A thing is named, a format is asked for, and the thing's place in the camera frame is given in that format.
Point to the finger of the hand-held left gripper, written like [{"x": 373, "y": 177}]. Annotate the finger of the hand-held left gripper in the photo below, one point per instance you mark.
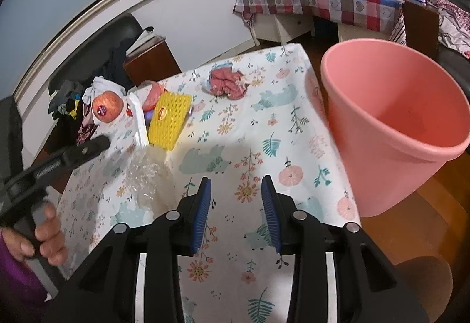
[{"x": 88, "y": 149}]

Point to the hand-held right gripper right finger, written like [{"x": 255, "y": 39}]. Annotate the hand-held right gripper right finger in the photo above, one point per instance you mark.
[{"x": 270, "y": 220}]

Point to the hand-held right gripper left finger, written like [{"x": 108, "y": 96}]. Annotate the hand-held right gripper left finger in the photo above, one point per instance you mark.
[{"x": 202, "y": 213}]

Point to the clear plastic bag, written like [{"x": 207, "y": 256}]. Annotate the clear plastic bag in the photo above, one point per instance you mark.
[{"x": 147, "y": 176}]

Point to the yellow foam fruit net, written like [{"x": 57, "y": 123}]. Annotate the yellow foam fruit net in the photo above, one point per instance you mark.
[{"x": 169, "y": 121}]

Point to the pink plastic bucket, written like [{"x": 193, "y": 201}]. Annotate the pink plastic bucket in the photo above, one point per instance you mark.
[{"x": 367, "y": 161}]

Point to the dark red wrapper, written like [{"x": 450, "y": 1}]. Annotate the dark red wrapper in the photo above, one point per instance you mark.
[{"x": 227, "y": 84}]

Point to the person's left hand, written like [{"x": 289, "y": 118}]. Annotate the person's left hand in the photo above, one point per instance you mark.
[{"x": 51, "y": 235}]

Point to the maroon floral garment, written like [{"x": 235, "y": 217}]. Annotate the maroon floral garment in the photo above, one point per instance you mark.
[{"x": 87, "y": 126}]

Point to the yellow and blue cloth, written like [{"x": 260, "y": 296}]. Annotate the yellow and blue cloth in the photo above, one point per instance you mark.
[{"x": 75, "y": 106}]

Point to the red apple with sticker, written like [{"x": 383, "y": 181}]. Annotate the red apple with sticker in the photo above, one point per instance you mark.
[{"x": 110, "y": 101}]

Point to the floral tablecloth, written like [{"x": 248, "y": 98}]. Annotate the floral tablecloth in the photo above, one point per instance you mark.
[{"x": 238, "y": 146}]

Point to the dark navy garment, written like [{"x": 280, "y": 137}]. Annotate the dark navy garment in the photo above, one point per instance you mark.
[{"x": 114, "y": 62}]

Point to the small brown wooden cabinet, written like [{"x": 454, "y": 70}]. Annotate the small brown wooden cabinet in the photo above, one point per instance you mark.
[{"x": 154, "y": 62}]

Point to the black leather sofa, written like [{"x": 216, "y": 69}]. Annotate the black leather sofa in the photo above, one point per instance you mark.
[{"x": 121, "y": 29}]

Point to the white table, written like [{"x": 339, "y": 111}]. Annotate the white table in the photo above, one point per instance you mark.
[{"x": 279, "y": 27}]

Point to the checkered tablecloth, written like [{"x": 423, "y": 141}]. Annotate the checkered tablecloth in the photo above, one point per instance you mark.
[{"x": 330, "y": 0}]

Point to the wooden sofa armrest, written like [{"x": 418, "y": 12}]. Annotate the wooden sofa armrest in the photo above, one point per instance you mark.
[{"x": 420, "y": 25}]

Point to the light grey garment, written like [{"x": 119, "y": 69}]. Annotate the light grey garment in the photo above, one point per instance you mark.
[{"x": 453, "y": 33}]

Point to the plaid garment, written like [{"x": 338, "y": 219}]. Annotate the plaid garment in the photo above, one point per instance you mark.
[{"x": 451, "y": 4}]

